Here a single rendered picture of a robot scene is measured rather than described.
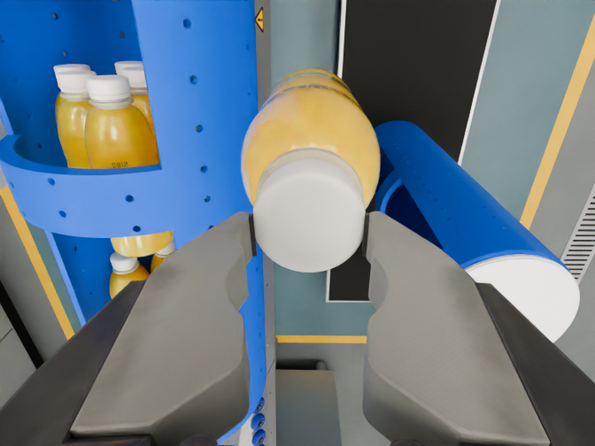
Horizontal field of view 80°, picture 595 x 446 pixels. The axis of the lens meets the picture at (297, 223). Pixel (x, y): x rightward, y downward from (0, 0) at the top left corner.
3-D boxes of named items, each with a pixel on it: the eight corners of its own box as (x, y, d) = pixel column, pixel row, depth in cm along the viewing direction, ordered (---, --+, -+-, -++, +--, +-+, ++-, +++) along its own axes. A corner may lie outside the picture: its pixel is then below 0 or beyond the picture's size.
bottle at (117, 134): (117, 234, 47) (78, 86, 38) (173, 228, 49) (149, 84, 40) (110, 266, 41) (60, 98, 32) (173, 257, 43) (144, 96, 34)
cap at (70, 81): (100, 82, 42) (96, 65, 41) (97, 88, 39) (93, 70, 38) (62, 84, 41) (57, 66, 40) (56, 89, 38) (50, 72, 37)
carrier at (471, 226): (413, 105, 133) (344, 143, 141) (561, 224, 57) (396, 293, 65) (439, 167, 145) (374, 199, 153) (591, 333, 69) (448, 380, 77)
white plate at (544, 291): (564, 230, 57) (559, 226, 58) (400, 298, 64) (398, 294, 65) (592, 337, 68) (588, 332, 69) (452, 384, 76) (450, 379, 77)
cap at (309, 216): (356, 255, 14) (361, 283, 13) (258, 250, 14) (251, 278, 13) (368, 160, 12) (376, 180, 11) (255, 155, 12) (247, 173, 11)
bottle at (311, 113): (350, 154, 31) (390, 292, 15) (268, 150, 31) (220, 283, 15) (359, 65, 28) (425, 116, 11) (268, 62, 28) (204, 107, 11)
